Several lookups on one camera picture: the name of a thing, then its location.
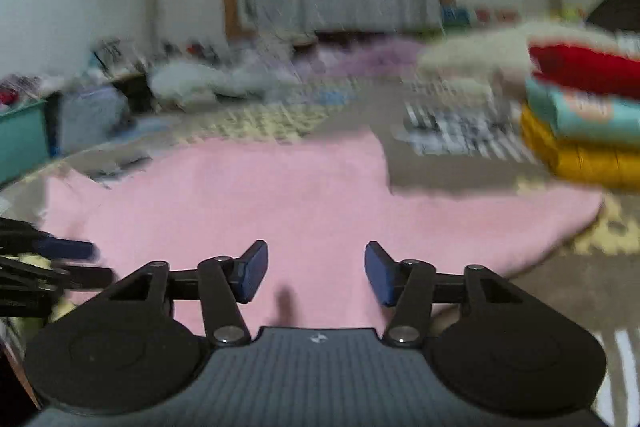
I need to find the grey puffer jacket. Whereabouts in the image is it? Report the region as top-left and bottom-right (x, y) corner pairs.
(147, 59), (301, 100)

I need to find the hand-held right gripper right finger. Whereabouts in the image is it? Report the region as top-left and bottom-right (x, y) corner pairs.
(364, 241), (531, 348)

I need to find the pink sweatshirt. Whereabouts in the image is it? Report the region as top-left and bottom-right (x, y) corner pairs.
(37, 129), (606, 340)

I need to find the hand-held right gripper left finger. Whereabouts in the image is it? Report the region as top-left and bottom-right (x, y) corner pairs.
(102, 240), (269, 348)

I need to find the colourful foam play mat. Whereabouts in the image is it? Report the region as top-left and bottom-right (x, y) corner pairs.
(440, 4), (521, 28)

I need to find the dark wooden headboard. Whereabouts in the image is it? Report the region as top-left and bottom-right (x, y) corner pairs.
(585, 0), (640, 35)

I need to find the teal folded garment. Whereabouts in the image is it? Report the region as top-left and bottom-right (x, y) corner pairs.
(525, 76), (640, 142)

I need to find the yellow folded garment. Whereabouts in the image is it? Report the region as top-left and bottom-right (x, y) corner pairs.
(520, 104), (640, 194)

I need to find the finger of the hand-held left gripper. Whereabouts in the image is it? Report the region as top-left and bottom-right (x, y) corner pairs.
(0, 217), (96, 261)
(0, 256), (116, 293)

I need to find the teal storage bin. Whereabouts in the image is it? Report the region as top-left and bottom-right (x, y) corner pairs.
(0, 99), (51, 185)

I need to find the printed cartoon blanket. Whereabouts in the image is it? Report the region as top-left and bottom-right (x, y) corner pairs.
(0, 72), (640, 427)

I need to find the cluttered wooden desk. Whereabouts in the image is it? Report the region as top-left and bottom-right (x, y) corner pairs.
(107, 69), (156, 112)

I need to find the red folded garment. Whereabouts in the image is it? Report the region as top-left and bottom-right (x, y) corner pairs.
(527, 34), (640, 100)

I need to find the cream duvet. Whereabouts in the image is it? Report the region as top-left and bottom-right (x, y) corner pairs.
(417, 21), (621, 92)

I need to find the purple duvet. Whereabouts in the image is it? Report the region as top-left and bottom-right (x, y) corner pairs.
(315, 36), (431, 75)

